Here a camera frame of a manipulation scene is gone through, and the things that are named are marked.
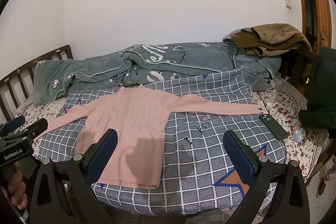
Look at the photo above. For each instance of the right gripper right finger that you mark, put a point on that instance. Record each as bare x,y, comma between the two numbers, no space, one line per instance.
289,204

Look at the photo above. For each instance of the pink knit sweater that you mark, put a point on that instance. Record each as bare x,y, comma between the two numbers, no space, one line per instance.
139,116

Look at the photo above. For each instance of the dark wooden headboard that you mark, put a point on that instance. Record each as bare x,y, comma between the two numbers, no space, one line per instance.
18,86

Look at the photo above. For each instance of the white wall switch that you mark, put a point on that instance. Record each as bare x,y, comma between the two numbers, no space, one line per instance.
288,4

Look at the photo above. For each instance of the wooden door frame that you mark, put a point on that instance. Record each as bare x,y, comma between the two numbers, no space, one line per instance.
316,23

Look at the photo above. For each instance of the black smartphone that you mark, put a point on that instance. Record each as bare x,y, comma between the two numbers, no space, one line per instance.
273,126

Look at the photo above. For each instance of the brown clothes pile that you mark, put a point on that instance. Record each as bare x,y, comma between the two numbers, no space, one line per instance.
269,40

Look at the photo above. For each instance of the grey-green fleece blanket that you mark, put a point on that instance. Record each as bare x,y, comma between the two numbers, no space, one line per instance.
144,64

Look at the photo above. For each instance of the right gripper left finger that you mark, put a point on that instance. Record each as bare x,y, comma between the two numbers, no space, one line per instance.
62,191

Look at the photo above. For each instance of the person's left hand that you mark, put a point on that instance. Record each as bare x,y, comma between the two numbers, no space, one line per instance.
16,188

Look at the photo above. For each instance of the small blue white toy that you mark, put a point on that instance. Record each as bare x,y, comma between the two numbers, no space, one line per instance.
298,134

